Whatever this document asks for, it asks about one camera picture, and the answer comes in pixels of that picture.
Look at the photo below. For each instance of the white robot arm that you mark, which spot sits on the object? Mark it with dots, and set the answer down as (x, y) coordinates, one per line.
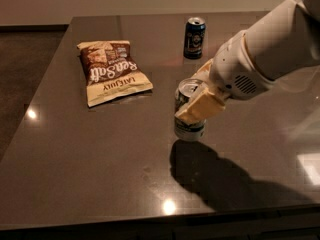
(284, 40)

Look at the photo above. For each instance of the silver 7up soda can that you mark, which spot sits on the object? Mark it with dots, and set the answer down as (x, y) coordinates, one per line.
(187, 132)

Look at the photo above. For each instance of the brown white chip bag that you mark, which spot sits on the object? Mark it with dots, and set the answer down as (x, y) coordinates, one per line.
(110, 71)

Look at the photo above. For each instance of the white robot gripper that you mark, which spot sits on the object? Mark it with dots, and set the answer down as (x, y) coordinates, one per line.
(236, 67)

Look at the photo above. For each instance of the dark blue soda can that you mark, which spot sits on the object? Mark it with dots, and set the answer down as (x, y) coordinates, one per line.
(194, 37)

